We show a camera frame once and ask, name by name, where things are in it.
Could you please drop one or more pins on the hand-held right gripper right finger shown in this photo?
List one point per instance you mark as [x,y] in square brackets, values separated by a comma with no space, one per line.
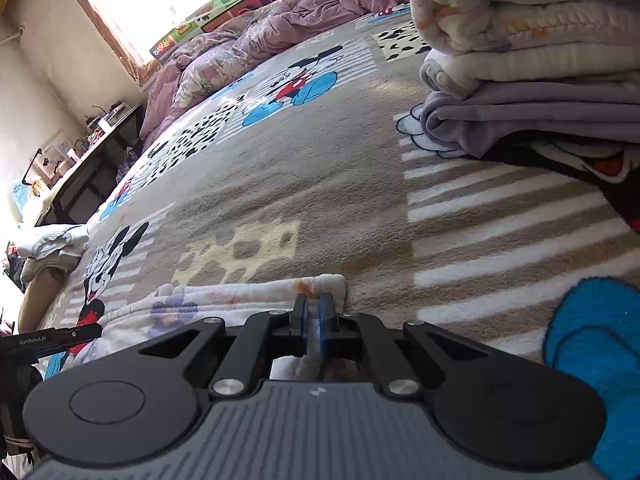
[325,325]

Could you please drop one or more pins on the bright window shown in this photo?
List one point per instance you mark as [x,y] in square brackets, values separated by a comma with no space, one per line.
[150,0]

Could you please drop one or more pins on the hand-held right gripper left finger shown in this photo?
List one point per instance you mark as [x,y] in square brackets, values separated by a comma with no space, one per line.
[300,325]

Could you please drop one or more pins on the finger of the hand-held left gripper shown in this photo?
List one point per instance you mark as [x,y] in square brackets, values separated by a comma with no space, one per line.
[85,334]

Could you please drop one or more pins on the white floral padded garment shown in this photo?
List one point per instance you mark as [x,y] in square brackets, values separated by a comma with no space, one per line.
[225,295]

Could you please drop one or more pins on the black desk lamp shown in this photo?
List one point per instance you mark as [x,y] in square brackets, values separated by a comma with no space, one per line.
[35,165]

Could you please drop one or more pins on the purple floral quilt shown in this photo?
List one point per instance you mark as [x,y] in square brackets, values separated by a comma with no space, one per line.
[250,45]

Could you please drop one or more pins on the white picture frame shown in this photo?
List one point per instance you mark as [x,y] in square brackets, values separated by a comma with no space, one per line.
[57,152]

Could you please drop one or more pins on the black desk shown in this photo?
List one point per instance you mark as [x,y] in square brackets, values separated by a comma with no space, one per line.
[90,160]

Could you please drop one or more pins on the white crumpled cloth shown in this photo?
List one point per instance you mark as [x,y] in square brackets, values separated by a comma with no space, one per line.
[55,240]

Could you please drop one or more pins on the dark cloth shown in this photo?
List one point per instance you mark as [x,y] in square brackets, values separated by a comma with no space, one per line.
[130,160]

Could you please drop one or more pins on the colourful alphabet play mat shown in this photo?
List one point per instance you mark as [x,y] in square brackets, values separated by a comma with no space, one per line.
[225,5]

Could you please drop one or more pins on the stack of folded grey clothes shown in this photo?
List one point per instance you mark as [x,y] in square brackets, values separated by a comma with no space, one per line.
[525,110]

